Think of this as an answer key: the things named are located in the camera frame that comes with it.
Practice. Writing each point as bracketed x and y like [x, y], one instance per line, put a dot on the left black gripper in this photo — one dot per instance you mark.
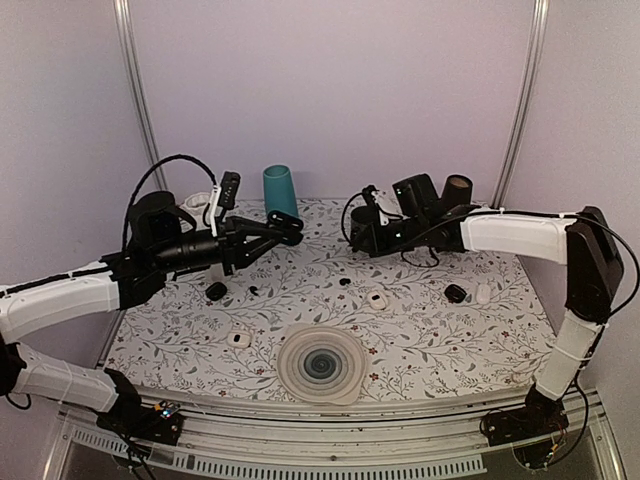
[233, 247]

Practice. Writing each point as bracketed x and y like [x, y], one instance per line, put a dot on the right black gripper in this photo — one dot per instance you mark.
[379, 246]

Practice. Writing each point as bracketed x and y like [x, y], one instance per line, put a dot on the black oval earbud case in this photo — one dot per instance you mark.
[288, 228]

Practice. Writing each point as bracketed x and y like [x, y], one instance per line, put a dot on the white earbud charging case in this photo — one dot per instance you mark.
[377, 300]

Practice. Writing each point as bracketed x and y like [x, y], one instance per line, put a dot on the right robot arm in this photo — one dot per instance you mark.
[581, 241]

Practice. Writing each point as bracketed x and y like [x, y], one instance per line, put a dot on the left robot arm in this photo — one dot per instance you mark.
[161, 239]

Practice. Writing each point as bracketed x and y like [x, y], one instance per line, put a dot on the small black earbud case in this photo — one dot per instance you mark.
[216, 291]

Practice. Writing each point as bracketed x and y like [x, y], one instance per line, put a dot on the small white open case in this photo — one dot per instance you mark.
[239, 339]

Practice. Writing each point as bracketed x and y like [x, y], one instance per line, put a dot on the black case near right gripper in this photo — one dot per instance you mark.
[455, 293]

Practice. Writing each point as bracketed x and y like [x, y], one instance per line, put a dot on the dark grey mug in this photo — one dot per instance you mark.
[360, 235]

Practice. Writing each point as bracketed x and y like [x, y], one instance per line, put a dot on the teal tapered vase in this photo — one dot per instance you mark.
[278, 190]

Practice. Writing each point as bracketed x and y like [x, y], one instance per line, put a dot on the white ribbed vase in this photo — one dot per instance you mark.
[195, 205]

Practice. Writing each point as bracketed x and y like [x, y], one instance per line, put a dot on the dark brown tall vase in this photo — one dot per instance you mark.
[457, 191]

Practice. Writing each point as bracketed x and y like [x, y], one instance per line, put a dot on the cream swirl ceramic plate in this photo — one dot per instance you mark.
[322, 365]

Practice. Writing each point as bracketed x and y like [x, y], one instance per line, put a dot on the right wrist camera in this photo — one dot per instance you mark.
[382, 202]

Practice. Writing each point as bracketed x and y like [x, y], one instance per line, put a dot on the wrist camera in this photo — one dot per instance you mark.
[382, 202]
[221, 201]

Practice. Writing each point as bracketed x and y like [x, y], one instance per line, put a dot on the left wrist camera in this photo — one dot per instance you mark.
[221, 201]

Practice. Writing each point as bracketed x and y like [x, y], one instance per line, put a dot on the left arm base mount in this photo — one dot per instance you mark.
[161, 423]

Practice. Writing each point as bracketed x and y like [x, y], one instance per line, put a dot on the aluminium right frame post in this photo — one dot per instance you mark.
[533, 58]

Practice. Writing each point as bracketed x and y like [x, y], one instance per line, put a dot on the aluminium frame post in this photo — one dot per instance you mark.
[124, 26]
[533, 58]

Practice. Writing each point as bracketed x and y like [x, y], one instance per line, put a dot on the aluminium front rail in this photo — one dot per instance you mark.
[416, 439]

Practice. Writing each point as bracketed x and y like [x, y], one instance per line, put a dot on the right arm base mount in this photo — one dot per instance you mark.
[538, 416]

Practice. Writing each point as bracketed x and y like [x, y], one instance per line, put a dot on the aluminium left frame post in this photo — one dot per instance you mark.
[124, 26]

